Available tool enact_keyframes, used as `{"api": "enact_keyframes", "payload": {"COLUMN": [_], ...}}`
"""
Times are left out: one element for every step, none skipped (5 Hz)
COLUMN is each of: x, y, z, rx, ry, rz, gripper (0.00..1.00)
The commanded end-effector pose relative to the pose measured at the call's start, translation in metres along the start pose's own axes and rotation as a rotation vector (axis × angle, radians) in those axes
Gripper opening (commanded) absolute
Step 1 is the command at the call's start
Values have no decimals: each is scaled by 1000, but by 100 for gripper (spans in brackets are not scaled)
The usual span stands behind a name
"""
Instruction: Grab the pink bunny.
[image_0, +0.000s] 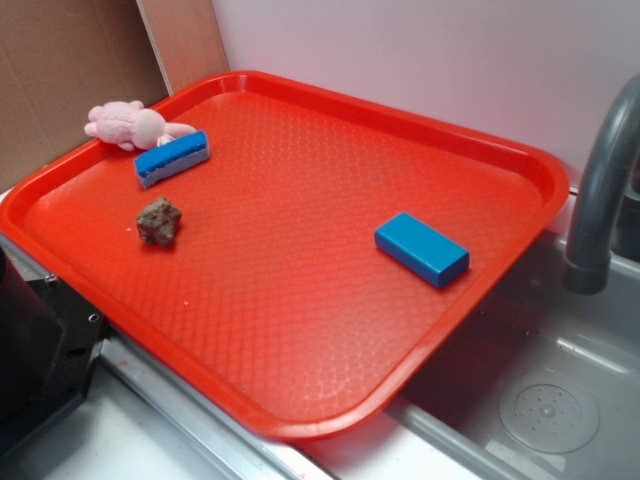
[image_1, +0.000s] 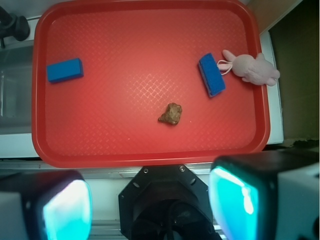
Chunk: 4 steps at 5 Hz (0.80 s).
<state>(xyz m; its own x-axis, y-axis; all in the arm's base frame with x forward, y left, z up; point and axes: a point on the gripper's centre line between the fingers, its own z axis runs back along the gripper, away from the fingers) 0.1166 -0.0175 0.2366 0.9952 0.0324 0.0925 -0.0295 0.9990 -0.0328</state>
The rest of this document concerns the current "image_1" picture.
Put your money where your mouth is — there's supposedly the brown cardboard panel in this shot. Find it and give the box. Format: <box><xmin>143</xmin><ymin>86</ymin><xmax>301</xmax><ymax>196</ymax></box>
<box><xmin>247</xmin><ymin>0</ymin><xmax>320</xmax><ymax>148</ymax></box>

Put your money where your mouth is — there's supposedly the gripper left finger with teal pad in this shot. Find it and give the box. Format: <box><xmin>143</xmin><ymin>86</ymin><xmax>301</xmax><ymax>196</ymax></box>
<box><xmin>0</xmin><ymin>170</ymin><xmax>93</xmax><ymax>240</ymax></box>

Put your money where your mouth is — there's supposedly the blue rectangular block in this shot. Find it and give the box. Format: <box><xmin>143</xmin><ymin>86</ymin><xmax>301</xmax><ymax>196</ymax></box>
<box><xmin>46</xmin><ymin>58</ymin><xmax>84</xmax><ymax>83</ymax></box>

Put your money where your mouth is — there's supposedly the brown rock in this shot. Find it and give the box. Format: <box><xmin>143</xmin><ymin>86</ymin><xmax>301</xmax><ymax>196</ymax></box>
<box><xmin>158</xmin><ymin>102</ymin><xmax>183</xmax><ymax>126</ymax></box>

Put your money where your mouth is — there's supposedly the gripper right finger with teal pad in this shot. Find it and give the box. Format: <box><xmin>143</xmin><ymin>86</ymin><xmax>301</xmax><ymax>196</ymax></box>
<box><xmin>208</xmin><ymin>148</ymin><xmax>320</xmax><ymax>240</ymax></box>

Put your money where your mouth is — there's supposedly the pink plush bunny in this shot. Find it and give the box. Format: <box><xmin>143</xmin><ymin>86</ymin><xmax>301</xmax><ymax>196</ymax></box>
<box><xmin>217</xmin><ymin>49</ymin><xmax>280</xmax><ymax>87</ymax></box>

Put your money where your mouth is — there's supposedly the grey sink faucet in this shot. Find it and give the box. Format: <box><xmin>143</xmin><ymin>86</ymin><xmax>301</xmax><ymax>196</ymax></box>
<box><xmin>0</xmin><ymin>7</ymin><xmax>31</xmax><ymax>49</ymax></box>

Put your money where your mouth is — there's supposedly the blue sponge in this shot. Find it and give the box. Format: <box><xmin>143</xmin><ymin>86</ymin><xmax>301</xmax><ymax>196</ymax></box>
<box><xmin>198</xmin><ymin>53</ymin><xmax>226</xmax><ymax>98</ymax></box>

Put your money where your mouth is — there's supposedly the red plastic tray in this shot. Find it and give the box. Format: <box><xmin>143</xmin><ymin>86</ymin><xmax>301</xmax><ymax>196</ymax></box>
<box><xmin>31</xmin><ymin>0</ymin><xmax>270</xmax><ymax>168</ymax></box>

